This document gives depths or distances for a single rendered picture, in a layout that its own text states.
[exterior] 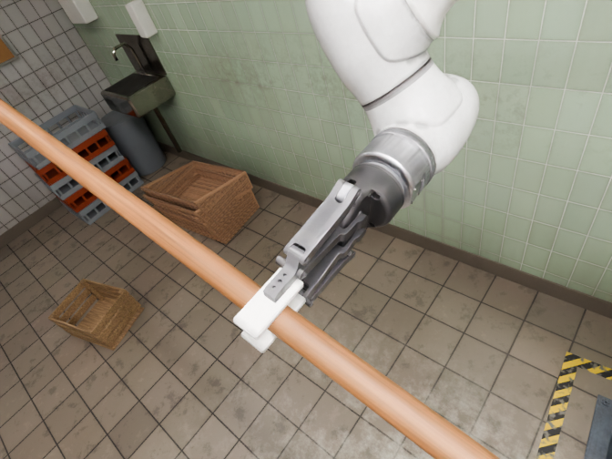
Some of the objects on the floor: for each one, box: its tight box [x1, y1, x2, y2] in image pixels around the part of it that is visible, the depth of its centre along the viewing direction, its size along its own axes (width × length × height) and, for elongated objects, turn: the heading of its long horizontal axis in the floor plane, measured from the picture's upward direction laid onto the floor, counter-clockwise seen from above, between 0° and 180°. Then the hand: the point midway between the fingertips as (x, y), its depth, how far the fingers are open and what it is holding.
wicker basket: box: [153, 194, 260, 244], centre depth 279 cm, size 49×56×28 cm
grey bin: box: [100, 110, 166, 176], centre depth 355 cm, size 38×38×55 cm
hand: (270, 311), depth 38 cm, fingers closed on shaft, 3 cm apart
